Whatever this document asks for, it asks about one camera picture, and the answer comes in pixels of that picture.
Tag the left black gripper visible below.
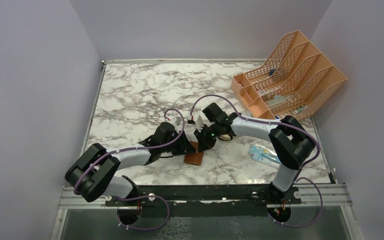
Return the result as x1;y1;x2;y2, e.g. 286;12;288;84
161;130;196;157

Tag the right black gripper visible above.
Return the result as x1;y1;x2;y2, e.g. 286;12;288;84
193;122;221;153

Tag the brown leather card holder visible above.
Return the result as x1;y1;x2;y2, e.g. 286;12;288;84
183;141;204;166

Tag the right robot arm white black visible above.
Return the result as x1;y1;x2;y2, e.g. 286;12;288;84
193;102;319;204

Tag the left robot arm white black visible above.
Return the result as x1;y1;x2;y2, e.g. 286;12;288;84
64;121;198;206

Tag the beige oval tray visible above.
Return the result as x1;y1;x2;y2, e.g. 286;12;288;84
218;134;235;142

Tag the orange plastic file organizer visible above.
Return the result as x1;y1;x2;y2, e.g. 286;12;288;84
231;30;347;120

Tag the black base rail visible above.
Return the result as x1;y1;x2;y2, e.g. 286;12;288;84
105;184;302;218

